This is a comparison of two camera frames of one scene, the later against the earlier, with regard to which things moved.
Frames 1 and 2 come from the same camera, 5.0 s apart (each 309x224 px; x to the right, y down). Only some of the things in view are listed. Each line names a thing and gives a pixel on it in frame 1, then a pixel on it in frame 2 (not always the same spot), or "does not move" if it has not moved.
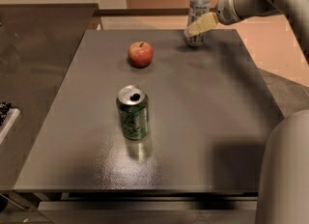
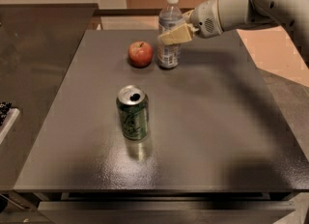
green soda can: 133,105 does not move
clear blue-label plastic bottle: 199,8 -> 170,16
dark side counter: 39,46 does not move
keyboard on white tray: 8,116 does not move
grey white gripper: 225,12 -> 205,17
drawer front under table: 151,211 does not move
